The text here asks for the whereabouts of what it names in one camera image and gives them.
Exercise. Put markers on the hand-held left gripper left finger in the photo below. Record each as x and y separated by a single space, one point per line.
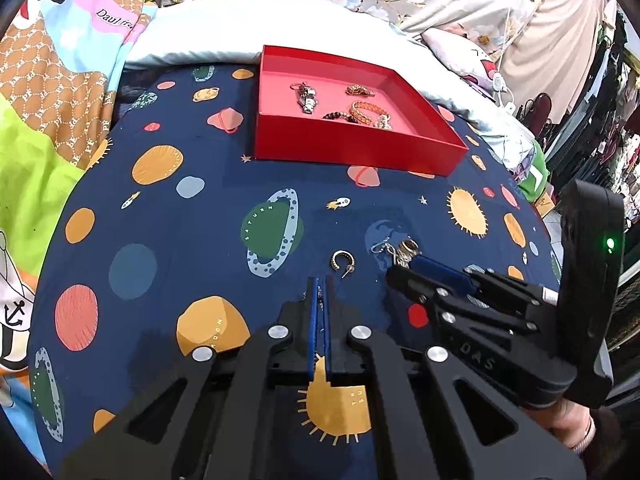
314 320

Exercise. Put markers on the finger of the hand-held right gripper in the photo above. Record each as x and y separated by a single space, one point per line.
475 312
445 272

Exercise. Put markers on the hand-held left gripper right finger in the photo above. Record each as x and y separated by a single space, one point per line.
331 330

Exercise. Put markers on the silver dangle earring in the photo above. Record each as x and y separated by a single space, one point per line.
387 251

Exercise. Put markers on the gold hoop earring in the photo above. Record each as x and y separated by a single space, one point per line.
337 260

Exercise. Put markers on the red cardboard box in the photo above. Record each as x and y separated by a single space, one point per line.
350 152

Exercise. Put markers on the silver wristwatch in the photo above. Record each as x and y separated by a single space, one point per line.
307 100

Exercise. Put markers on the person's right hand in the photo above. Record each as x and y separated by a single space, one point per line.
572 425

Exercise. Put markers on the green cloth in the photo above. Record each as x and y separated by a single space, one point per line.
535 175

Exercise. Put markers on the hanging clothes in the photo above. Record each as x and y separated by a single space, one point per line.
607 125

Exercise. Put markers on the pink cartoon pillow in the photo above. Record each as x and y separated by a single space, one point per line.
460 50

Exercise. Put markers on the beige curtain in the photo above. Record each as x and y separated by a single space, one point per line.
555 40

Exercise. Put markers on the white pillow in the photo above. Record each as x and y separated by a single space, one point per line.
225 25

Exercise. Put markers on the cartoon monkey print blanket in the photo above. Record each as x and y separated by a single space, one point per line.
45 110

